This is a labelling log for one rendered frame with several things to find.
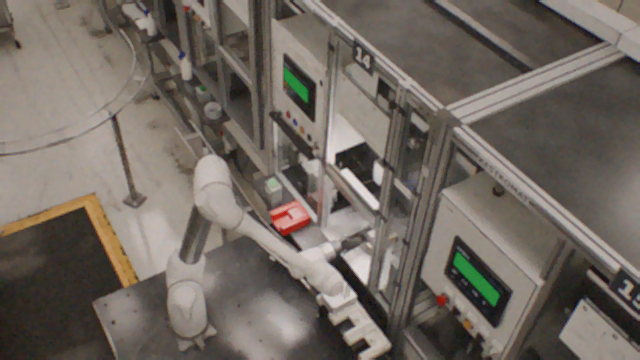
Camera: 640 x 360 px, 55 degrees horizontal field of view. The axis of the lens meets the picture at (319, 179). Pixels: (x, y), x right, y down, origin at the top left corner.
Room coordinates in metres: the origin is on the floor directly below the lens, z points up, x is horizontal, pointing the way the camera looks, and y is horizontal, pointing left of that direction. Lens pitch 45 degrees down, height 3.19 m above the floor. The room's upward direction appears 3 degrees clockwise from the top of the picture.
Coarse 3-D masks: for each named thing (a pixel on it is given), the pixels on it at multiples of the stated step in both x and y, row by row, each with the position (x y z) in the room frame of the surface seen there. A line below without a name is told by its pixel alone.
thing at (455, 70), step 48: (336, 0) 2.12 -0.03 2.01; (384, 0) 2.14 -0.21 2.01; (480, 0) 2.18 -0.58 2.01; (528, 0) 2.20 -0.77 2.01; (576, 0) 2.07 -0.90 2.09; (384, 48) 1.81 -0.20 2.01; (432, 48) 1.83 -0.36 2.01; (480, 48) 1.85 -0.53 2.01; (528, 48) 1.86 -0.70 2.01; (576, 48) 1.88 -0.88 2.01; (432, 96) 1.56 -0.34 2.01; (480, 96) 1.55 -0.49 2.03; (432, 144) 1.45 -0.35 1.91; (336, 192) 2.09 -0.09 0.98
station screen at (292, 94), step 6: (288, 66) 2.10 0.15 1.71; (294, 72) 2.07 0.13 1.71; (300, 78) 2.03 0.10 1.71; (288, 84) 2.10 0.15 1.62; (306, 84) 1.99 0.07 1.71; (288, 90) 2.11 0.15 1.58; (294, 90) 2.07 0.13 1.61; (288, 96) 2.10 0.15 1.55; (294, 96) 2.06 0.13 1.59; (300, 96) 2.02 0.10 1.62; (294, 102) 2.06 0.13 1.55; (300, 102) 2.02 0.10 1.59; (306, 102) 1.98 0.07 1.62; (300, 108) 2.02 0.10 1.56; (306, 108) 1.98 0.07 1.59; (306, 114) 1.98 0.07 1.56
